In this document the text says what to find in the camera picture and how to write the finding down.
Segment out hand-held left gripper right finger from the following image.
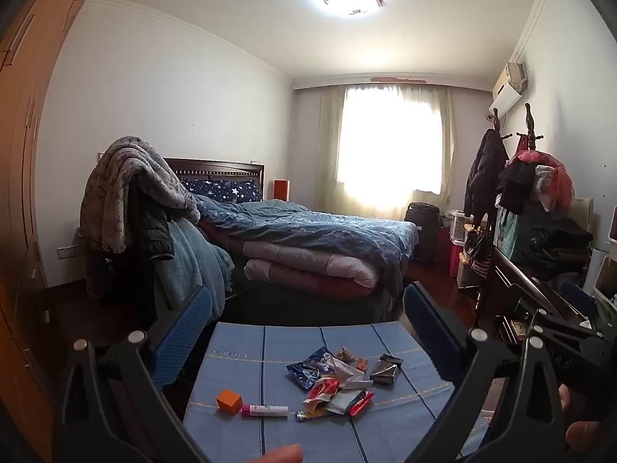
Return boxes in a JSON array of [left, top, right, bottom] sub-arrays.
[[402, 281, 567, 463]]

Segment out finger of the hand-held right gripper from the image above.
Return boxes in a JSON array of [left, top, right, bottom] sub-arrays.
[[504, 284, 615, 348], [559, 280, 601, 319]]

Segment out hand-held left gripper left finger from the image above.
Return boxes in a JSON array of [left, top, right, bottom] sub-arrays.
[[53, 284, 215, 463]]

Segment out small cardboard box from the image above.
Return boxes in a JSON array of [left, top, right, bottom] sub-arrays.
[[369, 353, 404, 387]]

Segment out white tube with pink cap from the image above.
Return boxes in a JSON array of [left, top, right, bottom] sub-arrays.
[[241, 404, 289, 419]]

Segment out blue snack bag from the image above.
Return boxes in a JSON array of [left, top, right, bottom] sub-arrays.
[[286, 347, 333, 391]]

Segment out person's right hand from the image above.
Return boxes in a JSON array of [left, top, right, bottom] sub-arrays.
[[558, 385, 605, 451]]

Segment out person's left hand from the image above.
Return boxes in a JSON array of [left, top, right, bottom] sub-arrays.
[[260, 445, 304, 463]]

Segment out white storage unit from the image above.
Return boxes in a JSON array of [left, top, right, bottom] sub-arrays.
[[583, 246, 617, 309]]

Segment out stack of dark folded clothes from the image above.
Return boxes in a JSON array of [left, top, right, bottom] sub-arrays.
[[523, 217, 593, 275]]

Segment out light blue fleece blanket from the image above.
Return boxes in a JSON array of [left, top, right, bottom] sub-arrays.
[[154, 217, 234, 314]]

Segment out blue striped tablecloth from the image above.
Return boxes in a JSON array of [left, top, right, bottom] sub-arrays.
[[183, 321, 487, 463]]

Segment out pink storage box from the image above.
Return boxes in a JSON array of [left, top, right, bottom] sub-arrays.
[[449, 238, 464, 278]]

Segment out small orange box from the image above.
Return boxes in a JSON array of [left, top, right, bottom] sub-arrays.
[[216, 389, 243, 416]]

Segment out brown candy wrapper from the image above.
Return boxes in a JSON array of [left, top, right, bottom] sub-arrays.
[[336, 347, 369, 370]]

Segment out striped handbag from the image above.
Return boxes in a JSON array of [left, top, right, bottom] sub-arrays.
[[463, 229, 492, 275]]

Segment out teal printed bag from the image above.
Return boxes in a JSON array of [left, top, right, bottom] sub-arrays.
[[494, 205, 536, 264]]

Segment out white plastic wrapper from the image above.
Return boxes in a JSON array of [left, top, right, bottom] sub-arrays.
[[323, 353, 374, 390]]

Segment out dark padded jacket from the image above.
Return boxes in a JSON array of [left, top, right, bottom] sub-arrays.
[[87, 188, 174, 300]]

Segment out black suitcase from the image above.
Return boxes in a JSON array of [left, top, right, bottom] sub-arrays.
[[404, 201, 440, 264]]

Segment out clear plastic storage box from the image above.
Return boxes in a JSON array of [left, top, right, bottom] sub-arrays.
[[453, 210, 483, 243]]

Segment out light blue packet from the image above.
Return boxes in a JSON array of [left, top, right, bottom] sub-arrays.
[[325, 388, 362, 416]]

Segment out bed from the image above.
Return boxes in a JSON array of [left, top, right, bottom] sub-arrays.
[[212, 251, 415, 326]]

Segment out red garment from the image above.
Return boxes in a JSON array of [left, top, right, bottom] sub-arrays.
[[511, 149, 574, 209]]

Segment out white garment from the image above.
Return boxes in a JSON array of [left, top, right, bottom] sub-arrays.
[[533, 166, 556, 203]]

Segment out pink folded quilt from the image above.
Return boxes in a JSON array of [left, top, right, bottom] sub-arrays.
[[200, 222, 381, 290]]

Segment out black garment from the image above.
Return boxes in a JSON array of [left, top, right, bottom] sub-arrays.
[[496, 161, 536, 215]]

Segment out red and white wrapper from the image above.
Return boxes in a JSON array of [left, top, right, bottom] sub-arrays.
[[303, 379, 341, 408]]

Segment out navy star print pillow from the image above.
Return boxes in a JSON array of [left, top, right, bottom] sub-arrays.
[[179, 178, 263, 202]]

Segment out black hanging coat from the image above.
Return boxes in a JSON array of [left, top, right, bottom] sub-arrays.
[[464, 128, 509, 218]]

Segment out blue patterned duvet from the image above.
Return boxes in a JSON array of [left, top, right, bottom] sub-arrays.
[[193, 195, 418, 300]]

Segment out grey fleece blanket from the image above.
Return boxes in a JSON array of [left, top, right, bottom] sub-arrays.
[[79, 136, 201, 254]]

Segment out dark wooden headboard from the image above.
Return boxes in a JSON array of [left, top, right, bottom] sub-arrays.
[[164, 157, 266, 201]]

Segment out wooden coat rack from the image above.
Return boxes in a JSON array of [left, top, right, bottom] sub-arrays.
[[475, 103, 541, 321]]

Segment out sheer cream curtain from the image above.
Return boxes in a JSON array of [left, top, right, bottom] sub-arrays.
[[313, 84, 456, 223]]

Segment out white air conditioner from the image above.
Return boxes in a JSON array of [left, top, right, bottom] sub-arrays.
[[488, 61, 528, 119]]

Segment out wooden wardrobe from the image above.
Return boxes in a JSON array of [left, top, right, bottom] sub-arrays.
[[0, 0, 107, 463]]

